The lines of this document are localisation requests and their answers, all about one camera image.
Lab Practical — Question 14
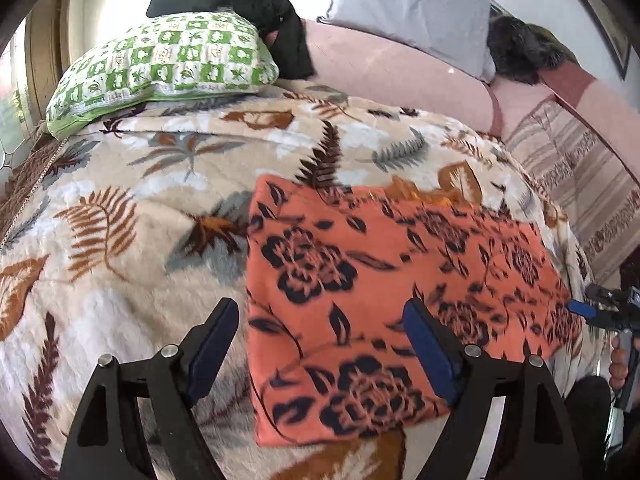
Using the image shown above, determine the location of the stained glass window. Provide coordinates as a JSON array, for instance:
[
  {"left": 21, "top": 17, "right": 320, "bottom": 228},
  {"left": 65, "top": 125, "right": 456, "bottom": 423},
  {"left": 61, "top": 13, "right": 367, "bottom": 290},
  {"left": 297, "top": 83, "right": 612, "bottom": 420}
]
[{"left": 0, "top": 25, "right": 42, "bottom": 173}]

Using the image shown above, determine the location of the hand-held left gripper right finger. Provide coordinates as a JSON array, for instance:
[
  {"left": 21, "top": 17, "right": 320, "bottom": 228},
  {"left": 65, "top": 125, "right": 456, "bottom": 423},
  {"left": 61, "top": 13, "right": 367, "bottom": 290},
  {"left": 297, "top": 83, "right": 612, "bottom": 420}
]
[{"left": 403, "top": 298, "right": 585, "bottom": 480}]

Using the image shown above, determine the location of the dark picture frame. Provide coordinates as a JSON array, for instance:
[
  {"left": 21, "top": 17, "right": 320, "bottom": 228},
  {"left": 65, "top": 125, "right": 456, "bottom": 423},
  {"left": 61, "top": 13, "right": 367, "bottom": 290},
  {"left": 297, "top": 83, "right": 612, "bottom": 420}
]
[{"left": 549, "top": 0, "right": 632, "bottom": 81}]

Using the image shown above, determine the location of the dark furry garment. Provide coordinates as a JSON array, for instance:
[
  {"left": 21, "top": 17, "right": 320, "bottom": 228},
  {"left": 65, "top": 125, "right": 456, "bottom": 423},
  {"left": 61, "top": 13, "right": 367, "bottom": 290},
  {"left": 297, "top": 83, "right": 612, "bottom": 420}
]
[{"left": 486, "top": 16, "right": 584, "bottom": 86}]

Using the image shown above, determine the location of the grey pillow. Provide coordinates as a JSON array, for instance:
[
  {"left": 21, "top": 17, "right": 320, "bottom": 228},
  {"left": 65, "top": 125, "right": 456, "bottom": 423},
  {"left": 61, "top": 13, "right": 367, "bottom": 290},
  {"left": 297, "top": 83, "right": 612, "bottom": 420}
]
[{"left": 317, "top": 0, "right": 497, "bottom": 85}]

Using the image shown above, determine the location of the black garment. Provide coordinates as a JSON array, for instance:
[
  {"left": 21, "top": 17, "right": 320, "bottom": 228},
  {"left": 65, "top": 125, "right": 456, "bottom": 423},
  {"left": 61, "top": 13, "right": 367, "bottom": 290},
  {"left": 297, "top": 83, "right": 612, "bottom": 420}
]
[{"left": 146, "top": 0, "right": 316, "bottom": 81}]

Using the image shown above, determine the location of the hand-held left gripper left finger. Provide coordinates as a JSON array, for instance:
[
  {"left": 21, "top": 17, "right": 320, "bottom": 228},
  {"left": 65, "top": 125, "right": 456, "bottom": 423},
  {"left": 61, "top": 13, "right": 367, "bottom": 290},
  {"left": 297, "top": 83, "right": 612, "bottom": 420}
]
[{"left": 59, "top": 297, "right": 240, "bottom": 480}]

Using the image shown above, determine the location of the mauve pink cushion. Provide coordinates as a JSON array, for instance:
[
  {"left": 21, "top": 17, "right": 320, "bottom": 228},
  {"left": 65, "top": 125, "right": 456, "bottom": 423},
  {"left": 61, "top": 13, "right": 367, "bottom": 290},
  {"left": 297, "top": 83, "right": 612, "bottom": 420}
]
[{"left": 539, "top": 66, "right": 640, "bottom": 162}]

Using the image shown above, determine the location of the person's right hand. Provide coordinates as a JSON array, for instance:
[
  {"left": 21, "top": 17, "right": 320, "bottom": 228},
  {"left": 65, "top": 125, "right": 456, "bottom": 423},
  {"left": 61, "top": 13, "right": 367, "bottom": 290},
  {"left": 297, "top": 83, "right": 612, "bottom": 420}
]
[{"left": 609, "top": 334, "right": 634, "bottom": 392}]

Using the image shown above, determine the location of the leaf print blanket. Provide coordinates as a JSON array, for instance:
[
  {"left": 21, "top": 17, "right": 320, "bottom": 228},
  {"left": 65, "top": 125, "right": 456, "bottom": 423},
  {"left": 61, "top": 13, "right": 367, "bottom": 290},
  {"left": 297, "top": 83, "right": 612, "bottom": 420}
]
[{"left": 0, "top": 85, "right": 601, "bottom": 480}]

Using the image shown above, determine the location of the wooden window frame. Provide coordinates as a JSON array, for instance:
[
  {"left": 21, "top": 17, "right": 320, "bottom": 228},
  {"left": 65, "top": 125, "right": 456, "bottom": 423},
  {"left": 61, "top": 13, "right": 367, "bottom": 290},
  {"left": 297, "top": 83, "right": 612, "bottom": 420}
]
[{"left": 24, "top": 0, "right": 77, "bottom": 127}]

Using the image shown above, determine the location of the green checked pillow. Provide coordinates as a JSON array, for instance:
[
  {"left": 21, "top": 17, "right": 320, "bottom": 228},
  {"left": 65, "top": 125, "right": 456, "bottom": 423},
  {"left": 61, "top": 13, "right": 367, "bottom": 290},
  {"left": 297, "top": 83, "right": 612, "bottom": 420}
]
[{"left": 45, "top": 10, "right": 280, "bottom": 139}]

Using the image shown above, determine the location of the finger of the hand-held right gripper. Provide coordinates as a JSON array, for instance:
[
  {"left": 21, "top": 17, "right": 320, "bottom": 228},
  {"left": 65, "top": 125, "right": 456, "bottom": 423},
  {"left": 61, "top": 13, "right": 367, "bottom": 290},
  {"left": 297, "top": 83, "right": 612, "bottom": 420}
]
[
  {"left": 585, "top": 284, "right": 624, "bottom": 305},
  {"left": 568, "top": 300, "right": 609, "bottom": 322}
]

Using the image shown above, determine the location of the orange floral shirt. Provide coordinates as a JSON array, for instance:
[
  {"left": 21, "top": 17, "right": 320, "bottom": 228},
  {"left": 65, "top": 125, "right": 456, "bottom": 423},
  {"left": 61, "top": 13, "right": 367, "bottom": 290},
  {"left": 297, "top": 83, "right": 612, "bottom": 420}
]
[{"left": 246, "top": 175, "right": 587, "bottom": 449}]

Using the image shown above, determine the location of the pink bolster cushion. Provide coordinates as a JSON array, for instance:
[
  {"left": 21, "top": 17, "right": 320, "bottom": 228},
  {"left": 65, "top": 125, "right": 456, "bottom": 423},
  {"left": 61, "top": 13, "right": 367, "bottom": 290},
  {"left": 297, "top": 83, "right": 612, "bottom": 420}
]
[{"left": 272, "top": 19, "right": 504, "bottom": 139}]

